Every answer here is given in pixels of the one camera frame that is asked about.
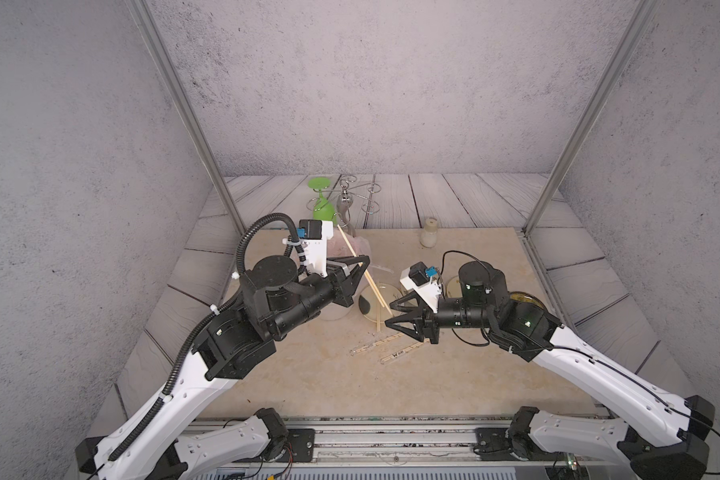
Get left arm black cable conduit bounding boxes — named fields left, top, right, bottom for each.
left=235, top=212, right=304, bottom=277

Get bamboo chopsticks pair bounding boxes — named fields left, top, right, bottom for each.
left=375, top=298, right=383, bottom=332
left=335, top=224, right=394, bottom=319

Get chrome cup holder stand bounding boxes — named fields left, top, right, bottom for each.
left=306, top=174, right=382, bottom=232

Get wrapped chopsticks middle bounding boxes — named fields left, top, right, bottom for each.
left=380, top=340, right=430, bottom=365

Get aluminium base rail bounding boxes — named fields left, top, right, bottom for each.
left=173, top=415, right=631, bottom=480

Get left aluminium frame post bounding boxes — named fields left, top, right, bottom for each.
left=126, top=0, right=246, bottom=234

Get wrapped chopsticks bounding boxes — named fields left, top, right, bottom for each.
left=380, top=340, right=430, bottom=365
left=349, top=332, right=404, bottom=356

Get aluminium frame post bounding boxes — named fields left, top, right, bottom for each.
left=126, top=0, right=246, bottom=234
left=522, top=0, right=660, bottom=238

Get cream plate with dark patch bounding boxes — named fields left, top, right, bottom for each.
left=358, top=283, right=402, bottom=325

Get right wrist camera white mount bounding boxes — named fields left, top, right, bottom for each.
left=400, top=261, right=442, bottom=313

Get wrapped chopsticks left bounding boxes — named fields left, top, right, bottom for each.
left=349, top=332, right=404, bottom=356

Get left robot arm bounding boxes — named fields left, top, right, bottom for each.
left=75, top=255, right=370, bottom=479

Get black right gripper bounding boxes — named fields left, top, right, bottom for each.
left=385, top=289, right=496, bottom=345

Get white shaker bottle beige cap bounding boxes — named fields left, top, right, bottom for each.
left=419, top=217, right=439, bottom=248

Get right aluminium frame post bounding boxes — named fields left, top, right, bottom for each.
left=522, top=0, right=660, bottom=238

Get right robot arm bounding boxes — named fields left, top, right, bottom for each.
left=385, top=259, right=715, bottom=479

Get yellow plate brown rim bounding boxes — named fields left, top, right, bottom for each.
left=510, top=291, right=547, bottom=310

